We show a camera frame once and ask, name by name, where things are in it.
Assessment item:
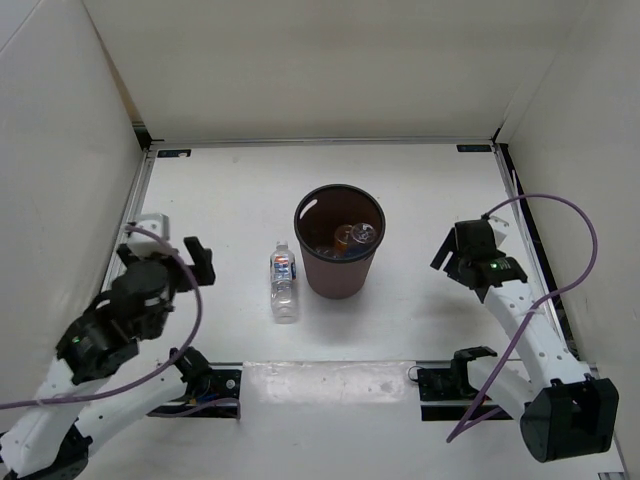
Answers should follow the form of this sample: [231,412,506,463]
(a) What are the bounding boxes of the clear unlabeled plastic bottle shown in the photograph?
[315,246,342,259]

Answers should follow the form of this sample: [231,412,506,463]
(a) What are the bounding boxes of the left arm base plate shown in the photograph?
[147,364,242,420]

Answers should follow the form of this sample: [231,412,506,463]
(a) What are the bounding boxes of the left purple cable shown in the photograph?
[0,224,244,421]

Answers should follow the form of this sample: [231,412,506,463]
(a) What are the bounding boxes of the left blue corner sticker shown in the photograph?
[156,149,192,159]

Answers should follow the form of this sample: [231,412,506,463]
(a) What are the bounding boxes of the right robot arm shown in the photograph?
[431,218,619,463]

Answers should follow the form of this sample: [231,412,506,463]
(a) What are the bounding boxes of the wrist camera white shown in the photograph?
[125,213,171,259]
[482,215,510,247]

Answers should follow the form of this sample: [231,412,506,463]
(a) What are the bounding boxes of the right blue corner sticker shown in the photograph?
[456,144,493,153]

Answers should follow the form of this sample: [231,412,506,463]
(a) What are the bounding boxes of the brown plastic bin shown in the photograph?
[293,184,386,299]

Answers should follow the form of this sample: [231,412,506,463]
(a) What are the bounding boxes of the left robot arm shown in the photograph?
[1,230,215,479]

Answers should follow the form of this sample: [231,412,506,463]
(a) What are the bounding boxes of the clear bottle orange blue label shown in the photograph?
[269,241,298,324]

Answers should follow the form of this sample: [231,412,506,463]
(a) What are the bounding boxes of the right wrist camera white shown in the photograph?
[482,215,510,247]

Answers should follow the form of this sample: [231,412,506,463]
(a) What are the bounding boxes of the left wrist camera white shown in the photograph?
[125,213,171,259]

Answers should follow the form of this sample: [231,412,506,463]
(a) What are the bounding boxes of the orange juice bottle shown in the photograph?
[333,224,356,256]

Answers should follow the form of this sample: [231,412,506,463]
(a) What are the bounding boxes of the blue corner sticker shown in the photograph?
[456,144,493,153]
[156,149,192,159]

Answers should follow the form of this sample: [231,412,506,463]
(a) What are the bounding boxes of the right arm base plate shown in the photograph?
[407,362,477,422]

